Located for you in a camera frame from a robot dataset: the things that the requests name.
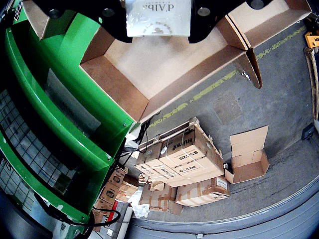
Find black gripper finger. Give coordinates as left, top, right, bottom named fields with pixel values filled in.
left=32, top=0, right=134, bottom=44
left=188, top=0, right=275, bottom=44

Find tall white carton box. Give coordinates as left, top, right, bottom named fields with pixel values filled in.
left=124, top=0, right=192, bottom=38

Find BS printed cardboard carton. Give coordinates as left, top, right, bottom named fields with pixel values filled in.
left=159, top=124, right=224, bottom=186

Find plain stacked cardboard carton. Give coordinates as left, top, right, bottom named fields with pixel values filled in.
left=134, top=140, right=175, bottom=179

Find flattened open cardboard carton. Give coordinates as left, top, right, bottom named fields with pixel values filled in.
left=224, top=125, right=270, bottom=184

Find small black floor box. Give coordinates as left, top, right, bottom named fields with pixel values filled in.
left=301, top=123, right=316, bottom=141

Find black printed cardboard cartons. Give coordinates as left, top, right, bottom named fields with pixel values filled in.
left=94, top=167, right=129, bottom=212

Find taped cardboard carton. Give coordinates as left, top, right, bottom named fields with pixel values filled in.
left=175, top=175, right=231, bottom=207
left=138, top=180, right=184, bottom=216

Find grey blank sheet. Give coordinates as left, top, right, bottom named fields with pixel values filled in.
left=46, top=68, right=102, bottom=130

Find yellow machine part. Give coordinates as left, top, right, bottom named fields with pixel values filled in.
left=304, top=31, right=319, bottom=48

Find green metal rack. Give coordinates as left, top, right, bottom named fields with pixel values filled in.
left=0, top=0, right=140, bottom=239

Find white crumpled plastic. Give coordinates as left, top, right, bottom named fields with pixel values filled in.
left=128, top=190, right=150, bottom=219

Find tangled black cables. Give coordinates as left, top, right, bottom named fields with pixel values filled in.
left=119, top=112, right=160, bottom=170

